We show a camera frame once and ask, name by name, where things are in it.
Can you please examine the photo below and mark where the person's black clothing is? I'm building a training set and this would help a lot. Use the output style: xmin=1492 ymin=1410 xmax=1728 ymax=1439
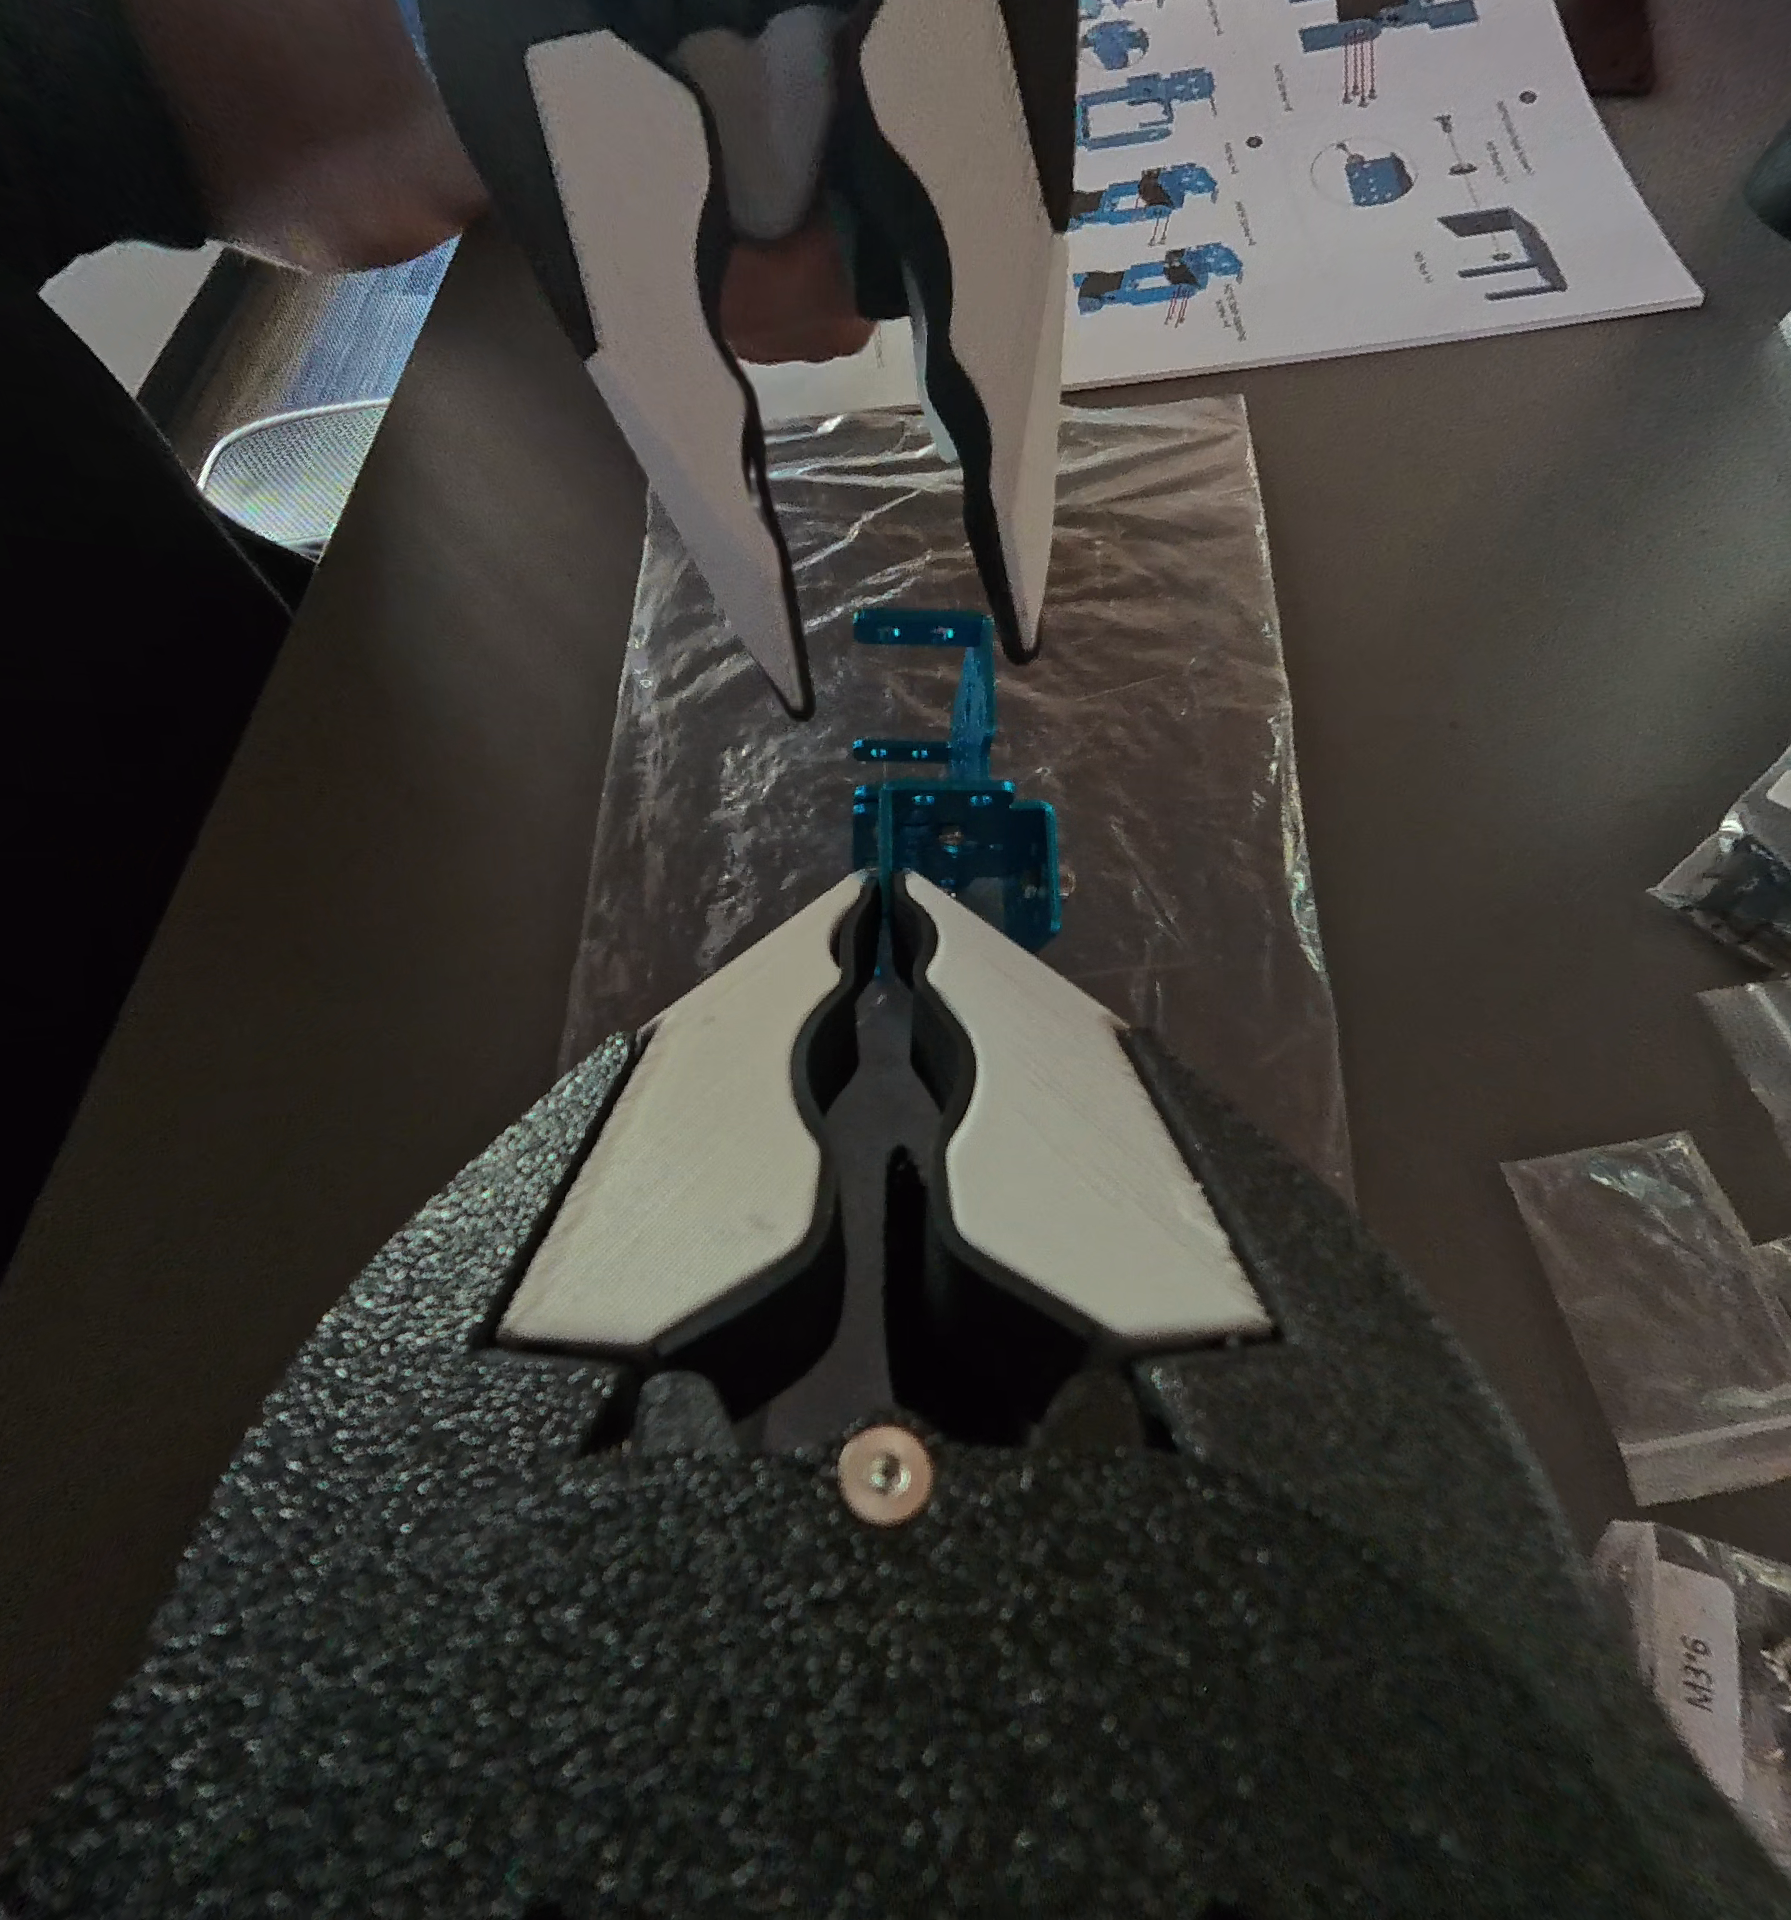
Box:
xmin=0 ymin=0 xmax=296 ymax=1410

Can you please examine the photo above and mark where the pile of small screw bags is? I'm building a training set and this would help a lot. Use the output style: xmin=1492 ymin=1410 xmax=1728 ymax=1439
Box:
xmin=1505 ymin=732 xmax=1791 ymax=1861

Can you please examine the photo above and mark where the dark brown block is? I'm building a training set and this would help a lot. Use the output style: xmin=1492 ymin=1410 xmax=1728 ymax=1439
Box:
xmin=1564 ymin=0 xmax=1651 ymax=94

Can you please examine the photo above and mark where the blue metal bracket assembly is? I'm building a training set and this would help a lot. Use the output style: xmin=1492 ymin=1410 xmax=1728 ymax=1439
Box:
xmin=839 ymin=608 xmax=1067 ymax=1023

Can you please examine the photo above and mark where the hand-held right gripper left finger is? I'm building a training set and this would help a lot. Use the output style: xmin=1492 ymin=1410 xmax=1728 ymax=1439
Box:
xmin=491 ymin=871 xmax=888 ymax=1430

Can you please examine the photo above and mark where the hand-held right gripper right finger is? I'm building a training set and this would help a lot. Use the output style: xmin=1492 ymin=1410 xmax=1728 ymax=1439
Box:
xmin=892 ymin=869 xmax=1277 ymax=1430

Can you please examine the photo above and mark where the dark grey desk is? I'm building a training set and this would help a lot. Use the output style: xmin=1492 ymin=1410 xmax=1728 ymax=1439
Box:
xmin=0 ymin=196 xmax=1791 ymax=1920

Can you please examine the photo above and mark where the person's left hand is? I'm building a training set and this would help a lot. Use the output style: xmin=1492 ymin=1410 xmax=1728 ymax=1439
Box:
xmin=719 ymin=223 xmax=878 ymax=366

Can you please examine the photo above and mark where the white instruction booklet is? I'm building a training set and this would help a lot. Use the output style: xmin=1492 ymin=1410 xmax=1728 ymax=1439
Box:
xmin=750 ymin=0 xmax=1701 ymax=449

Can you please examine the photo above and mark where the grey mesh office chair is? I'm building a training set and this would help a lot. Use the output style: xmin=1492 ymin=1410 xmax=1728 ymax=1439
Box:
xmin=193 ymin=405 xmax=394 ymax=566

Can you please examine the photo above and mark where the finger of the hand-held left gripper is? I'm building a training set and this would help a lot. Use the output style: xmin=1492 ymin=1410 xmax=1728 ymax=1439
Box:
xmin=857 ymin=0 xmax=1076 ymax=663
xmin=525 ymin=26 xmax=817 ymax=725

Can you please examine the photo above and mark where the large clear plastic bag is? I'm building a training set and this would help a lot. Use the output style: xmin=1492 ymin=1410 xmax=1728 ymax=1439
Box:
xmin=555 ymin=395 xmax=1355 ymax=1202

